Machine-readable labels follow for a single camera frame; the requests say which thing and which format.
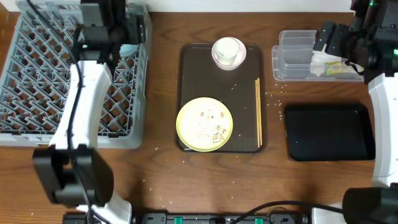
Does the white tissue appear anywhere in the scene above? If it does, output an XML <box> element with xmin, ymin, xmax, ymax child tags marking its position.
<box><xmin>310</xmin><ymin>50</ymin><xmax>341</xmax><ymax>77</ymax></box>

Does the light blue bowl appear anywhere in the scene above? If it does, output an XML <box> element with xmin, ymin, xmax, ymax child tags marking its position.
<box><xmin>119</xmin><ymin>44</ymin><xmax>139</xmax><ymax>57</ymax></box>

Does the green snack wrapper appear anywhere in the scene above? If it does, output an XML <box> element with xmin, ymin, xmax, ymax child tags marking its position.
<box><xmin>325</xmin><ymin>62</ymin><xmax>351</xmax><ymax>76</ymax></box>

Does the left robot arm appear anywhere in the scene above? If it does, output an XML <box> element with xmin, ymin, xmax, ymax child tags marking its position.
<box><xmin>32</xmin><ymin>1</ymin><xmax>146</xmax><ymax>223</ymax></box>

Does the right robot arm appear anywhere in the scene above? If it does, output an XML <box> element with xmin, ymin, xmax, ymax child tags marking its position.
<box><xmin>313</xmin><ymin>0</ymin><xmax>397</xmax><ymax>223</ymax></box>

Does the clear plastic bin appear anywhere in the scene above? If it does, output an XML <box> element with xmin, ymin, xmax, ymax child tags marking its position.
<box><xmin>272</xmin><ymin>30</ymin><xmax>364</xmax><ymax>82</ymax></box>

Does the grey plastic dish rack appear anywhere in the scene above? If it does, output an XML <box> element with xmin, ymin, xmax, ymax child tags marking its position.
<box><xmin>1</xmin><ymin>1</ymin><xmax>152</xmax><ymax>149</ymax></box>

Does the dark brown serving tray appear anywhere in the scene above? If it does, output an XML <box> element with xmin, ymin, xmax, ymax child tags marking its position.
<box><xmin>177</xmin><ymin>43</ymin><xmax>267</xmax><ymax>154</ymax></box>

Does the black tray bin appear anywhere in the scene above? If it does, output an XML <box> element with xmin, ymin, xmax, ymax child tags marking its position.
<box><xmin>284</xmin><ymin>104</ymin><xmax>376</xmax><ymax>162</ymax></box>

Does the cream plastic cup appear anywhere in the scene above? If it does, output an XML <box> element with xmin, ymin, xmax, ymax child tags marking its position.
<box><xmin>215</xmin><ymin>37</ymin><xmax>239</xmax><ymax>66</ymax></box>

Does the yellow plate with crumbs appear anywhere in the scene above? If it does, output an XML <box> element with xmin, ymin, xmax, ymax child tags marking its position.
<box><xmin>176</xmin><ymin>97</ymin><xmax>233</xmax><ymax>152</ymax></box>

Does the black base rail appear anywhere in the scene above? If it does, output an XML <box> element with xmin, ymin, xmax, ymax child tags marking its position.
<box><xmin>62</xmin><ymin>212</ymin><xmax>312</xmax><ymax>224</ymax></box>

